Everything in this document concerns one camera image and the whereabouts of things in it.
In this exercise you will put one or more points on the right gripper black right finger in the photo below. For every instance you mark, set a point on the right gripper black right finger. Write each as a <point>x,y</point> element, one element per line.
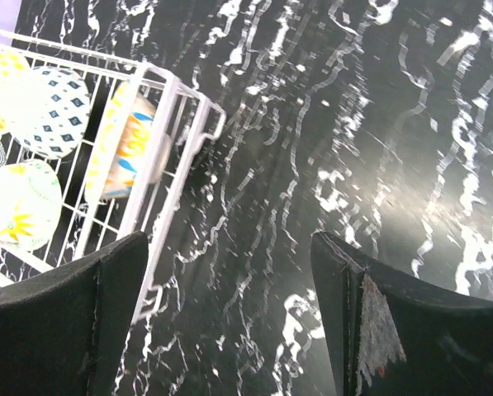
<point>389,333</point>

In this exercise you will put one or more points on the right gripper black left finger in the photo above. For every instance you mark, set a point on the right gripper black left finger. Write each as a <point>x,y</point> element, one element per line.
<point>63,332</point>

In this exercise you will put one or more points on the orange flower bowl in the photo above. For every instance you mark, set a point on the orange flower bowl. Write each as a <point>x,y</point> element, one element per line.
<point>30,204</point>

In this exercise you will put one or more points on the orange blue floral bowl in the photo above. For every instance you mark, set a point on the orange blue floral bowl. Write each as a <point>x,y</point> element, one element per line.
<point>129,157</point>

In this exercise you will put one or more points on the blue patterned bowl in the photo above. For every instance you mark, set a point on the blue patterned bowl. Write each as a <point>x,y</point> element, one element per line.
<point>53,114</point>

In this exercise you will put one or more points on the white wire dish rack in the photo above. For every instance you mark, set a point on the white wire dish rack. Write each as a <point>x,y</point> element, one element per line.
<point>183,121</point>

